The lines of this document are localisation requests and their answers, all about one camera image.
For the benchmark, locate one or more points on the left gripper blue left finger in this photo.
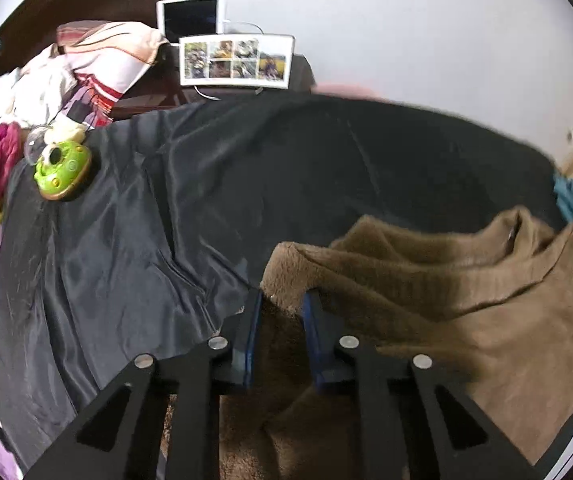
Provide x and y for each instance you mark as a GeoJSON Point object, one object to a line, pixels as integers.
{"type": "Point", "coordinates": [118, 435]}

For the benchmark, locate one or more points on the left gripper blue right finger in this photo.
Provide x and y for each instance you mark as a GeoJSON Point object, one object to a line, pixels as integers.
{"type": "Point", "coordinates": [416, 422]}

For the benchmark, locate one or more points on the brown fleece garment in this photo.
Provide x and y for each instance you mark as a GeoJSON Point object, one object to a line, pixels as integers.
{"type": "Point", "coordinates": [494, 308]}

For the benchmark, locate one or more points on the black plastic sheet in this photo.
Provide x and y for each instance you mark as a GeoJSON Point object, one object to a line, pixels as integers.
{"type": "Point", "coordinates": [180, 213]}

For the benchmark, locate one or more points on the pink stool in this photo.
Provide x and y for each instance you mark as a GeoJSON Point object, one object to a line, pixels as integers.
{"type": "Point", "coordinates": [345, 91]}

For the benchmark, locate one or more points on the green toy iron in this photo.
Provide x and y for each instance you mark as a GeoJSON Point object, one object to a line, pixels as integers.
{"type": "Point", "coordinates": [59, 158]}

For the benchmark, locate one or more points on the dark bedside table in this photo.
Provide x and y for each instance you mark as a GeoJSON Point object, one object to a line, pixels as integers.
{"type": "Point", "coordinates": [164, 86]}

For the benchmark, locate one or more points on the white crumpled garment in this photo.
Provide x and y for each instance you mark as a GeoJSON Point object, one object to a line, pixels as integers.
{"type": "Point", "coordinates": [34, 94]}

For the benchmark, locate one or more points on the pink striped pillow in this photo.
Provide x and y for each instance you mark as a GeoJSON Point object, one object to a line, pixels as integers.
{"type": "Point", "coordinates": [107, 59]}

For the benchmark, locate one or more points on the white tablet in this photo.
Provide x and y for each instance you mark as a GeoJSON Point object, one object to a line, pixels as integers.
{"type": "Point", "coordinates": [177, 19]}

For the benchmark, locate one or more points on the dark wooden headboard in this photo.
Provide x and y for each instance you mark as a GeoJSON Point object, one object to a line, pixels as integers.
{"type": "Point", "coordinates": [32, 26]}

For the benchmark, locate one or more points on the photo collage frame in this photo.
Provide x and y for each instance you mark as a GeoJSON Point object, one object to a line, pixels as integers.
{"type": "Point", "coordinates": [238, 60]}

